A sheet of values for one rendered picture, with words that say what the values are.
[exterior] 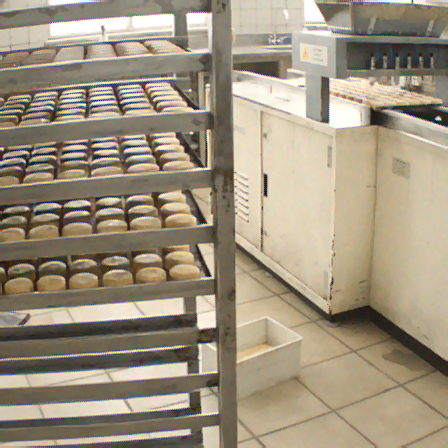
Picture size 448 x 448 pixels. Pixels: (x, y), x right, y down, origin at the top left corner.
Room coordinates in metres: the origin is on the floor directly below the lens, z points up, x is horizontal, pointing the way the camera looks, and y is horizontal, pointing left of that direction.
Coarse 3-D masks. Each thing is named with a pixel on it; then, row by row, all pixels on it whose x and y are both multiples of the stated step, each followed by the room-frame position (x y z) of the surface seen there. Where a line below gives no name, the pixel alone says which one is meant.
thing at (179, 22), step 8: (176, 16) 1.43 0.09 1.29; (184, 16) 1.43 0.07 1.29; (176, 24) 1.43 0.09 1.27; (184, 24) 1.43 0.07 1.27; (176, 32) 1.43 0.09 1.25; (184, 32) 1.43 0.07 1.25; (184, 72) 1.43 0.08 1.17; (184, 304) 1.43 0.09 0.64; (192, 304) 1.43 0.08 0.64; (184, 312) 1.43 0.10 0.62; (192, 368) 1.43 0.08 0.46; (192, 400) 1.43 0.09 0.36; (200, 400) 1.43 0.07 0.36; (192, 432) 1.43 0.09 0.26; (200, 432) 1.43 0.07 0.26
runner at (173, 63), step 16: (48, 64) 0.97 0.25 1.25; (64, 64) 0.98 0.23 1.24; (80, 64) 0.98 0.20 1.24; (96, 64) 0.98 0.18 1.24; (112, 64) 0.99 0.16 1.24; (128, 64) 0.99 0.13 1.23; (144, 64) 1.00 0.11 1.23; (160, 64) 1.00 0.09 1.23; (176, 64) 1.01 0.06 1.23; (192, 64) 1.01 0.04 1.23; (208, 64) 1.02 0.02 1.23; (0, 80) 0.96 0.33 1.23; (16, 80) 0.96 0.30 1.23; (32, 80) 0.97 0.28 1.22; (48, 80) 0.97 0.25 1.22; (64, 80) 0.98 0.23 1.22; (80, 80) 0.98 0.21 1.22
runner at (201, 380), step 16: (80, 384) 0.97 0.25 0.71; (96, 384) 0.98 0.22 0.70; (112, 384) 0.98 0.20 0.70; (128, 384) 0.99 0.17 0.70; (144, 384) 0.99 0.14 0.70; (160, 384) 1.00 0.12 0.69; (176, 384) 1.00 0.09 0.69; (192, 384) 1.01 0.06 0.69; (208, 384) 1.01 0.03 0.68; (0, 400) 0.94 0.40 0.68; (16, 400) 0.95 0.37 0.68; (32, 400) 0.95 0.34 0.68; (48, 400) 0.96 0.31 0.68
